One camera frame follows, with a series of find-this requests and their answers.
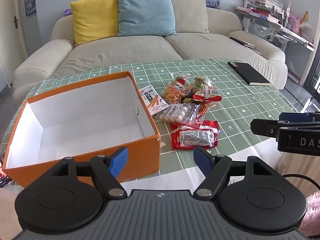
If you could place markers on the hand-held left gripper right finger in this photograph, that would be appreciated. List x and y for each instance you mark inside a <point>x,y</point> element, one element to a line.
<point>202,161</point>

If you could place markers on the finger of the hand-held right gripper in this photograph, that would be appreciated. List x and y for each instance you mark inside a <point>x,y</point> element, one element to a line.
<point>265,128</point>
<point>295,117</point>

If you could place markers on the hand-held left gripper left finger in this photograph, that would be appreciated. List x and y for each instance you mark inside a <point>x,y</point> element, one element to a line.
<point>119,160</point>

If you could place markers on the orange cardboard box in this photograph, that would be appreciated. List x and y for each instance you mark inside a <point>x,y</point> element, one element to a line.
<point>140,160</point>

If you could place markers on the large red white-label packet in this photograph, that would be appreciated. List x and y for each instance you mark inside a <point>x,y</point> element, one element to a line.
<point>195,136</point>

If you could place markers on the clear packet of white balls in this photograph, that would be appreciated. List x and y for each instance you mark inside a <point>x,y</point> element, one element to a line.
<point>180,113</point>

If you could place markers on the black yellow snack packet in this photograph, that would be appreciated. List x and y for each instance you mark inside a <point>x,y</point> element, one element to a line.
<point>187,101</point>

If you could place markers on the small red snack packet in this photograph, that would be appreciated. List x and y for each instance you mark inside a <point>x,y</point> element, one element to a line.
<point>207,95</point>

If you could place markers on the white stick snack packet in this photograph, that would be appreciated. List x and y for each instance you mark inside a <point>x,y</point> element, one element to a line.
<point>152,101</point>

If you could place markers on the orange peanut packet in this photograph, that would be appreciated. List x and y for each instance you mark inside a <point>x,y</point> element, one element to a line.
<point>175,91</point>

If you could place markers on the clear packet of brown snacks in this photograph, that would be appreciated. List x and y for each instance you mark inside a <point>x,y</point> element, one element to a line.
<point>201,80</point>

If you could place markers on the white tripod stand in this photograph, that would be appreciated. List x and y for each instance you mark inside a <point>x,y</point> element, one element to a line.
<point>307,103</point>

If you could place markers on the beige cloth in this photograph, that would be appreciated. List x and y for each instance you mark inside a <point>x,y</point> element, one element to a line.
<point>300,163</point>

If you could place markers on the green checked tablecloth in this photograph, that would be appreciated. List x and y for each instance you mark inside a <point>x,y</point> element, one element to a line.
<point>250,105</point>

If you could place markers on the black notebook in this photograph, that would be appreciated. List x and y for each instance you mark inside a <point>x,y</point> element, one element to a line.
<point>250,73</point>

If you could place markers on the pink fluffy cushion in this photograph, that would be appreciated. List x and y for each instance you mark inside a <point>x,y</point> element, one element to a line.
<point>311,215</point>

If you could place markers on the white desk with books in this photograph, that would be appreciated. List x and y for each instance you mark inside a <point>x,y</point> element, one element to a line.
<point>272,17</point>

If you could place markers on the beige sofa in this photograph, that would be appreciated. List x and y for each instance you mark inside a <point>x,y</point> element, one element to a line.
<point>112,52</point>

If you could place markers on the beige pillow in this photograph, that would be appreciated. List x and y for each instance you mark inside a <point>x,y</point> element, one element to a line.
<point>190,12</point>

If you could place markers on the yellow pillow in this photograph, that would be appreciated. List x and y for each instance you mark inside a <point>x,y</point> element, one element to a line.
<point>96,17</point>

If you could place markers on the light blue pillow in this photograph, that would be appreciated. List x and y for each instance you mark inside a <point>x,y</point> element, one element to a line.
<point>146,13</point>

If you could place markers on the purple plush toy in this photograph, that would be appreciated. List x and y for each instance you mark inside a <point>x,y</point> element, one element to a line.
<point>68,12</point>

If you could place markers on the white door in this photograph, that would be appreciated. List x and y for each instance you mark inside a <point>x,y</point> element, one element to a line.
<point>21,30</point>

